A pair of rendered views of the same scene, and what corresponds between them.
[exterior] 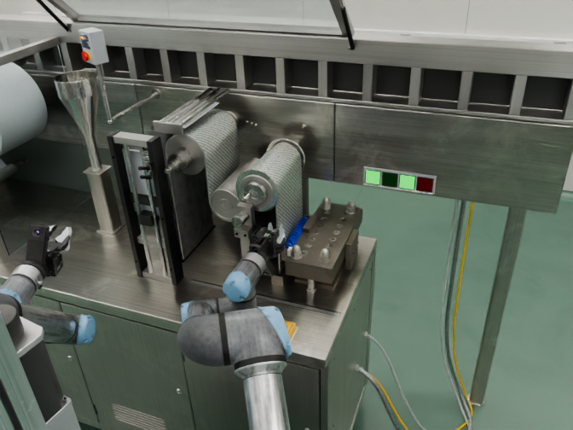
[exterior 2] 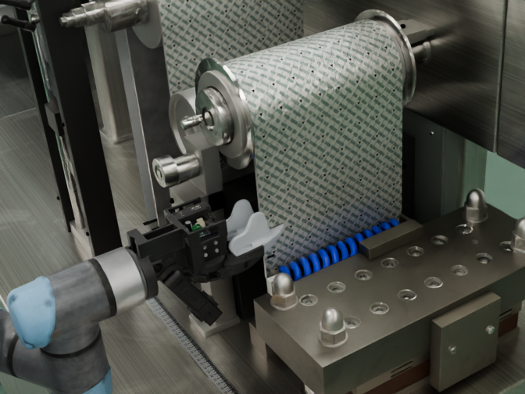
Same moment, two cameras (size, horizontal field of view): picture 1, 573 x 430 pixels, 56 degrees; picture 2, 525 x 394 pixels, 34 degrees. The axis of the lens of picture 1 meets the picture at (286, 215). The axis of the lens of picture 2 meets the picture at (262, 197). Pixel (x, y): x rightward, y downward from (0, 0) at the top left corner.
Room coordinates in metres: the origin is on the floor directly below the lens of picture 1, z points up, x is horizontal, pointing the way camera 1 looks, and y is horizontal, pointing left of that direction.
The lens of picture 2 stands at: (0.76, -0.57, 1.73)
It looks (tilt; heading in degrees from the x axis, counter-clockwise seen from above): 31 degrees down; 39
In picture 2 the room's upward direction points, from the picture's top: 5 degrees counter-clockwise
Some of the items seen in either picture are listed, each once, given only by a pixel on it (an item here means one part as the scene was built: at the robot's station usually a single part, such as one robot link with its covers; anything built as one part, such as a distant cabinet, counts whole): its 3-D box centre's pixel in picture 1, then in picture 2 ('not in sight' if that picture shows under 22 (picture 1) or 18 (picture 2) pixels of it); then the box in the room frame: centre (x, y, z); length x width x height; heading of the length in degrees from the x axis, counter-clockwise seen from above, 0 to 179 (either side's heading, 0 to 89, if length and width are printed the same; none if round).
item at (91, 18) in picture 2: (170, 167); (80, 16); (1.52, 0.35, 1.33); 0.06 x 0.03 x 0.03; 158
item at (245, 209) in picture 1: (245, 246); (201, 239); (1.48, 0.14, 1.05); 0.06 x 0.05 x 0.31; 158
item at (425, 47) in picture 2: not in sight; (402, 54); (1.77, -0.02, 1.25); 0.07 x 0.04 x 0.04; 158
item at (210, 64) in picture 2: (257, 190); (223, 113); (1.50, 0.09, 1.25); 0.15 x 0.01 x 0.15; 68
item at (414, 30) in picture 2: not in sight; (406, 30); (1.78, -0.02, 1.28); 0.06 x 0.05 x 0.02; 158
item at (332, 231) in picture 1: (326, 239); (411, 290); (1.59, -0.14, 1.00); 0.40 x 0.16 x 0.06; 158
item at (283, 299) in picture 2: (296, 251); (283, 288); (1.45, -0.03, 1.05); 0.04 x 0.04 x 0.04
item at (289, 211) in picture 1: (290, 212); (333, 192); (1.60, -0.01, 1.11); 0.23 x 0.01 x 0.18; 158
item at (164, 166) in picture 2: (238, 220); (165, 170); (1.45, 0.15, 1.18); 0.04 x 0.02 x 0.04; 68
